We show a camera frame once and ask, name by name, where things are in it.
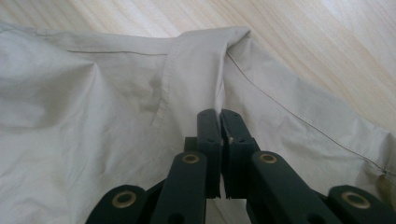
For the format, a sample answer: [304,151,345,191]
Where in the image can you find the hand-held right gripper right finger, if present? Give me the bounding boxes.
[219,108,262,200]

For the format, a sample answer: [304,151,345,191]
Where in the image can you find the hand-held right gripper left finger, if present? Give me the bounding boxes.
[183,108,224,200]

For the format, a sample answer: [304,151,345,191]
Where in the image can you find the beige shirt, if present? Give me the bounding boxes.
[0,19,396,224]

